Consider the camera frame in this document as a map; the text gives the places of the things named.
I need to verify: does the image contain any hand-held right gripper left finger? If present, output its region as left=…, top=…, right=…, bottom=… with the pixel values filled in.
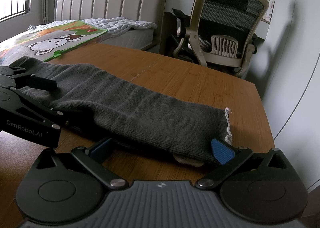
left=36, top=137, right=127, bottom=190

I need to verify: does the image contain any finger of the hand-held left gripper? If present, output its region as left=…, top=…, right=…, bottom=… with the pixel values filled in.
left=10, top=87, right=70, bottom=130
left=0, top=66, right=57, bottom=91

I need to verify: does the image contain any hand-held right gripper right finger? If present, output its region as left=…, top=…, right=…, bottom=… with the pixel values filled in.
left=195, top=138, right=288, bottom=190

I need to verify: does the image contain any dark grey knit garment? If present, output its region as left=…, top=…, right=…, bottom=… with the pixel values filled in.
left=9, top=55, right=234, bottom=168

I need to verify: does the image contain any printed cartoon blanket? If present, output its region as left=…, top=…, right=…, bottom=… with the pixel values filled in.
left=0, top=20, right=108, bottom=66

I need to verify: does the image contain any beige mesh office chair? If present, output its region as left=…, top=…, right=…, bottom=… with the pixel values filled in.
left=171, top=0, right=267, bottom=78

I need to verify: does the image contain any white quilted bed cover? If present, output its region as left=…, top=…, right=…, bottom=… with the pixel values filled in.
left=27, top=16, right=158, bottom=37

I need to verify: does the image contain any grey bed mattress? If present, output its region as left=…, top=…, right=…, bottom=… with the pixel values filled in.
left=99, top=28, right=160, bottom=51

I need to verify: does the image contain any beige padded headboard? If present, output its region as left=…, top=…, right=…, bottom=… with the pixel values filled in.
left=55, top=0, right=167, bottom=24

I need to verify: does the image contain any small white box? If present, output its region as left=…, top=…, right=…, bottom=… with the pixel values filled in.
left=266, top=0, right=275, bottom=22

